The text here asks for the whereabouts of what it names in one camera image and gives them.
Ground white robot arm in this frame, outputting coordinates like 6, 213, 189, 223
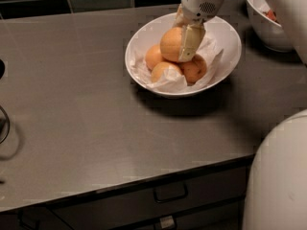
174, 0, 307, 64

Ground black wire object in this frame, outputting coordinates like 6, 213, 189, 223
0, 105, 11, 144

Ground white oval bowl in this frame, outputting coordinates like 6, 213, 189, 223
135, 13, 242, 89

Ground orange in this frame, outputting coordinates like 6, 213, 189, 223
179, 55, 207, 84
151, 61, 182, 82
160, 27, 182, 62
145, 44, 164, 70

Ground black drawer handle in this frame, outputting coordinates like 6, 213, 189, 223
153, 182, 188, 203

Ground red fruit pieces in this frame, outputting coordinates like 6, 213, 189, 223
264, 10, 278, 23

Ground white bowl with fruit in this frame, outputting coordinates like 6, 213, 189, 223
246, 0, 294, 52

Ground lower drawer handle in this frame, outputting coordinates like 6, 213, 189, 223
154, 216, 177, 230

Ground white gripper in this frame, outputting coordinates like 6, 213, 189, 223
173, 0, 224, 62

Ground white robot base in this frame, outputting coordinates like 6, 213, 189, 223
242, 110, 307, 230

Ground white paper liner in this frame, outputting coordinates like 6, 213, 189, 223
125, 32, 226, 97

